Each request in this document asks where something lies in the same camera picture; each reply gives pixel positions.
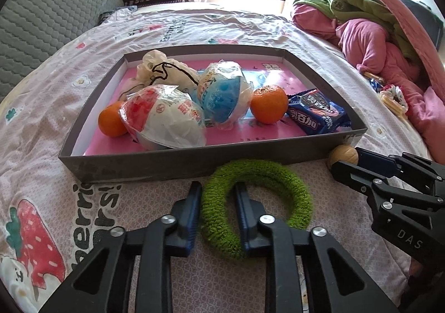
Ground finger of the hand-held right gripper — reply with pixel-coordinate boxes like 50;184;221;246
355;147;445;197
330;161;445;213

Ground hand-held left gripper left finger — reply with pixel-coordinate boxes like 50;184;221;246
38;181;203;313

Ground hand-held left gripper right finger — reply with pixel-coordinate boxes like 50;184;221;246
234;182;399;313

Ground tan walnut ball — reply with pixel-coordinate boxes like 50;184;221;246
327;145;359;168

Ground green fuzzy ring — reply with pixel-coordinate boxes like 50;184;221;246
201;159;312;261

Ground grey shallow cardboard box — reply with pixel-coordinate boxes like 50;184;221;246
58;48;368;183

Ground red white egg toy packet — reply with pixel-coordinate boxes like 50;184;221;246
119;84;206;150

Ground blue white egg toy packet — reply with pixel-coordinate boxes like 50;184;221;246
196;61;254;130

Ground orange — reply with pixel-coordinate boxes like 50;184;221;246
249;85;288;125
98;101;129;137

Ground yellow biscuit packet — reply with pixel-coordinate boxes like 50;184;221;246
379;85;408;119

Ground blue cookie packet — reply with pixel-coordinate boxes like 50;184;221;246
287;89;352;136

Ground pink quilted pad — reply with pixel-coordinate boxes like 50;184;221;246
337;0;445;98

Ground green garment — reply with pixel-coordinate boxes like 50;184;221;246
294;0;423;63

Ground grey quilted headboard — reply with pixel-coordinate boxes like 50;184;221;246
0;0;125;103

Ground cream drawstring pouch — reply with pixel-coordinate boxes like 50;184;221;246
135;49;202;95

